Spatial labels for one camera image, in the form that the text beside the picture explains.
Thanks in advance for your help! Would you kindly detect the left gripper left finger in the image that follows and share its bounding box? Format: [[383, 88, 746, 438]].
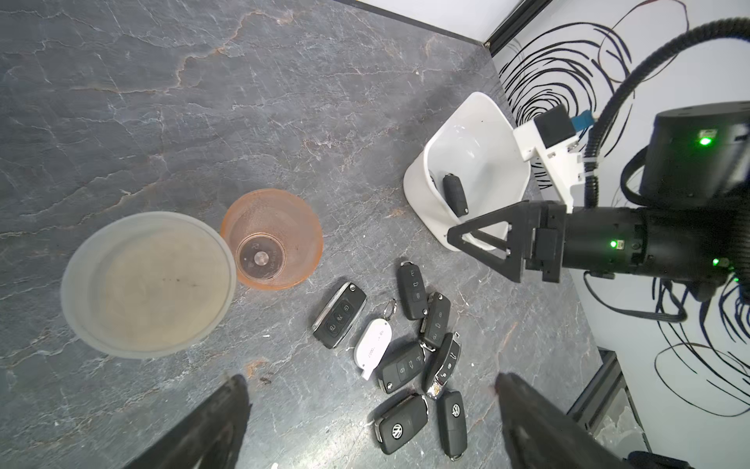
[[127, 374, 252, 468]]

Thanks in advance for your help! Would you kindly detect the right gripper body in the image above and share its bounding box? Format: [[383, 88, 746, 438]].
[[525, 201, 568, 283]]

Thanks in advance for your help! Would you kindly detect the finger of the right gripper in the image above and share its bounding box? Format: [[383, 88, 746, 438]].
[[447, 201, 539, 246], [447, 234, 530, 283]]

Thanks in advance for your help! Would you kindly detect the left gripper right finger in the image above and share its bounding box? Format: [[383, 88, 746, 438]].
[[495, 373, 628, 468]]

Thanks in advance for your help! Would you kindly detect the white storage box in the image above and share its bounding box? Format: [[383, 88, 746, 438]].
[[404, 92, 530, 251]]

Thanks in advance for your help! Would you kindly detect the black vw key vertical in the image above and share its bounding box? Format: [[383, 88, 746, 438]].
[[437, 391, 468, 460]]

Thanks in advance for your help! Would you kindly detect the chrome-trimmed porsche key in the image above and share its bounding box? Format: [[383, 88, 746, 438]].
[[423, 332, 462, 400]]

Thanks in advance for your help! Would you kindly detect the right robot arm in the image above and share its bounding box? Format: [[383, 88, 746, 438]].
[[447, 18, 749, 307]]

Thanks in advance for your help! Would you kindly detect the black flip key middle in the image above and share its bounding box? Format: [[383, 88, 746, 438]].
[[420, 292, 451, 352]]

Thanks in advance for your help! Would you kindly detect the black flip key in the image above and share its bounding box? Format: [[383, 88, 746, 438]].
[[420, 292, 451, 352], [396, 261, 428, 320]]

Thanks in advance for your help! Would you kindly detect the black flip key upper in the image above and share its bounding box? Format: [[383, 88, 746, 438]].
[[396, 261, 428, 320]]

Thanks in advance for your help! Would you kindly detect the black vw key lower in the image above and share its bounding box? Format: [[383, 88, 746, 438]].
[[374, 393, 429, 455]]

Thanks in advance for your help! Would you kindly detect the black three-button key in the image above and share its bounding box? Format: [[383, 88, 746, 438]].
[[377, 342, 425, 394]]

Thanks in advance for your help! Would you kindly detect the white key fob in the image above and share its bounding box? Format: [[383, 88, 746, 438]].
[[354, 298, 398, 381]]

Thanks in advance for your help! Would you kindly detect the black silver-edged key fob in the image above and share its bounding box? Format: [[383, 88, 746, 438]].
[[312, 281, 367, 349]]

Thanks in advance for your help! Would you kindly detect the clear jar with grain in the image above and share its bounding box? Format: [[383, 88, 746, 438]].
[[61, 211, 238, 359]]

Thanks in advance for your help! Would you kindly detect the pink translucent cup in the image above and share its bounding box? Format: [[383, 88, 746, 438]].
[[221, 189, 323, 290]]

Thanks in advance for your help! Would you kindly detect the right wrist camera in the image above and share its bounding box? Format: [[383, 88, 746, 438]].
[[513, 105, 586, 214]]

